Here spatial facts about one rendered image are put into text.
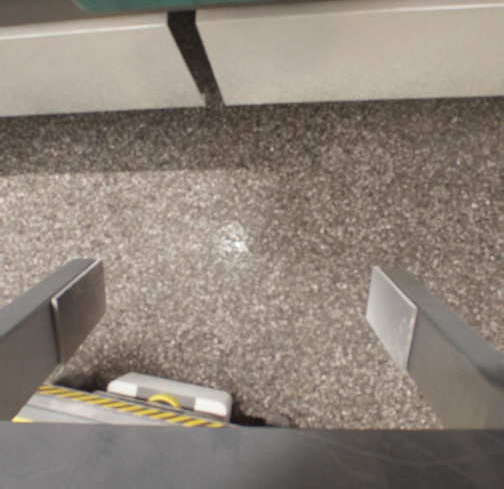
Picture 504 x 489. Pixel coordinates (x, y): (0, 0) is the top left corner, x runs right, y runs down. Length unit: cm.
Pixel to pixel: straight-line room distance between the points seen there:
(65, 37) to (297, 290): 67
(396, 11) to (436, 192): 57
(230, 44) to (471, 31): 30
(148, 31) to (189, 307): 63
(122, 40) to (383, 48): 35
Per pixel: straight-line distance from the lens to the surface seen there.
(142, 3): 34
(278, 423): 82
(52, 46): 60
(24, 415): 75
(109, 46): 57
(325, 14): 49
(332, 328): 90
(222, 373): 93
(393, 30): 53
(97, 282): 17
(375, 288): 17
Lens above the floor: 89
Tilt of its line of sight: 80 degrees down
